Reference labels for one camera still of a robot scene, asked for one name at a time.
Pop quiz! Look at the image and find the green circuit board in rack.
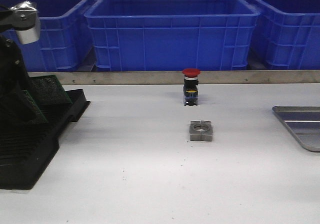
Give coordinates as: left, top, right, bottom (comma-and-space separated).
31, 75, 72, 106

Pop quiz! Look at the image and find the blue plastic crate left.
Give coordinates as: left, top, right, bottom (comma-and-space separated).
0, 0, 95, 72

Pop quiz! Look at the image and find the red emergency stop button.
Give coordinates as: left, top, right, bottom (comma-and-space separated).
182, 68, 201, 106

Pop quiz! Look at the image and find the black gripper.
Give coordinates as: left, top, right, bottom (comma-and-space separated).
0, 35, 34, 123

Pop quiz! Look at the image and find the black slotted board rack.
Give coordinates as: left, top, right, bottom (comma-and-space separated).
0, 89, 90, 190

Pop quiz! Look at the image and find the green circuit board front rack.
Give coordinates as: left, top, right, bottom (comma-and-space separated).
22, 90, 48, 125

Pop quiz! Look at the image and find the blue plastic crate right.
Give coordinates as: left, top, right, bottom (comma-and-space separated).
247, 0, 320, 70

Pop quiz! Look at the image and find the grey metal clamp block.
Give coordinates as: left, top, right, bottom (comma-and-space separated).
189, 120, 213, 142

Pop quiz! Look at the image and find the metal table edge rail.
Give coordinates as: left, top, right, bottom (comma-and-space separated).
29, 70, 320, 85

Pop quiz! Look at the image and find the silver metal tray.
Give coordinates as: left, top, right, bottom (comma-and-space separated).
272, 106, 320, 152

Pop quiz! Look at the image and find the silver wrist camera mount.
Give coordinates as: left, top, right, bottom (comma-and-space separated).
10, 1, 41, 45

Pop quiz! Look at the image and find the blue plastic crate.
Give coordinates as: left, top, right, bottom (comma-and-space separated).
0, 0, 95, 72
84, 0, 259, 72
247, 0, 320, 70

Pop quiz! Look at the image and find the blue plastic crate centre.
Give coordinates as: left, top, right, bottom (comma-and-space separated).
84, 0, 259, 72

